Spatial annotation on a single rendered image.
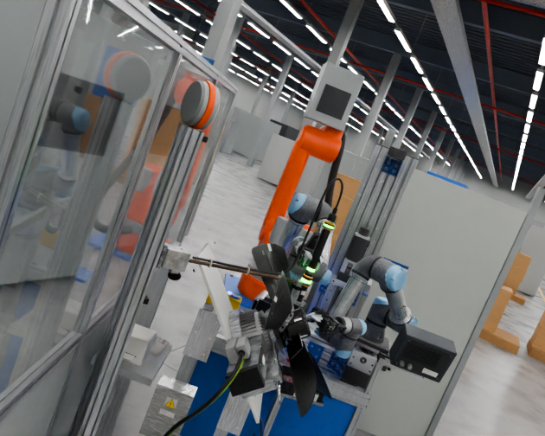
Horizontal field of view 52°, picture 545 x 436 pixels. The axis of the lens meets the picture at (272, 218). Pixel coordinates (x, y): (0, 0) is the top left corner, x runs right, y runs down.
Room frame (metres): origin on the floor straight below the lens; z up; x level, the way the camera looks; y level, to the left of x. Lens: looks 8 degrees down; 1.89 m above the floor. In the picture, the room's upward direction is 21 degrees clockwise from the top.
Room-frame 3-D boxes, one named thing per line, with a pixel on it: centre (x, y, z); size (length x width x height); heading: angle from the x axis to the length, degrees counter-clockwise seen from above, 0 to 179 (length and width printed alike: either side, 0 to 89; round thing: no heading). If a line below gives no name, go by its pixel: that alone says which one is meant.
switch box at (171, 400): (2.05, 0.11, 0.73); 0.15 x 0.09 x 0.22; 91
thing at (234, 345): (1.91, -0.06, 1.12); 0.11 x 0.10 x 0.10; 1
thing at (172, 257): (1.91, 0.28, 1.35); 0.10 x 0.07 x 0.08; 126
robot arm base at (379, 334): (2.97, -0.73, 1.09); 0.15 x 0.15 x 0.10
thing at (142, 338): (2.08, 0.35, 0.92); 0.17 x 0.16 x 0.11; 91
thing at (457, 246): (4.10, -1.15, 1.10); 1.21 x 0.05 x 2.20; 91
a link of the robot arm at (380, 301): (2.97, -0.74, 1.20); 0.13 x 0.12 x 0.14; 49
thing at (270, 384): (1.93, -0.16, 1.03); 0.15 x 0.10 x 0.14; 91
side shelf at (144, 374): (2.16, 0.32, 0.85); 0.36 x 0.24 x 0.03; 1
